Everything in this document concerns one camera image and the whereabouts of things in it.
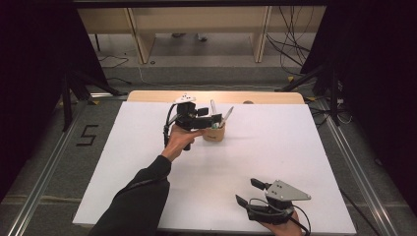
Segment aluminium floor rail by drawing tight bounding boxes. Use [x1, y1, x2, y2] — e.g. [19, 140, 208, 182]
[6, 100, 90, 236]
[316, 97, 400, 236]

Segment black curtain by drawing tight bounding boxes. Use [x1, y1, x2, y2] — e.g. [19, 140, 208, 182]
[300, 0, 417, 207]
[0, 0, 109, 201]

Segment left hand-held gripper cable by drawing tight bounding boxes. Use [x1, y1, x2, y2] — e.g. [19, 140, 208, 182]
[162, 103, 179, 148]

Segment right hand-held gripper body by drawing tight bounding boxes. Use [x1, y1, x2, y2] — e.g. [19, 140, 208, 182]
[247, 179, 312, 225]

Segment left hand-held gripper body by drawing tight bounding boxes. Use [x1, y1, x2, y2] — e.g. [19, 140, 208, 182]
[174, 92, 211, 132]

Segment bundle of black cables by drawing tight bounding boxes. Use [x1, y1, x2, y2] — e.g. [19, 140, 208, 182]
[265, 6, 316, 77]

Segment white table sheet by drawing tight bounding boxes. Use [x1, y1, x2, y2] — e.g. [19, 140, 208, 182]
[72, 100, 358, 235]

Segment clear pen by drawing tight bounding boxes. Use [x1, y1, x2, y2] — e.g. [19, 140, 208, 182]
[219, 105, 235, 129]

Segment person's right hand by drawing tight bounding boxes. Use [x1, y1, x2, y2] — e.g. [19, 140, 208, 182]
[260, 210, 303, 236]

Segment black metal stand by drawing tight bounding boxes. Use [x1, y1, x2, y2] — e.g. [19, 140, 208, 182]
[60, 63, 125, 132]
[274, 58, 342, 127]

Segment light wooden desk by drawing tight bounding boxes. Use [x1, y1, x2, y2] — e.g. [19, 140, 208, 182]
[77, 6, 328, 65]

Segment black floor cable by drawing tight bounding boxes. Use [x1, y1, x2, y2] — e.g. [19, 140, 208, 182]
[97, 54, 131, 70]

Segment person's left hand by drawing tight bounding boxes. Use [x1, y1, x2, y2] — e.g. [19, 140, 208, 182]
[160, 125, 205, 162]

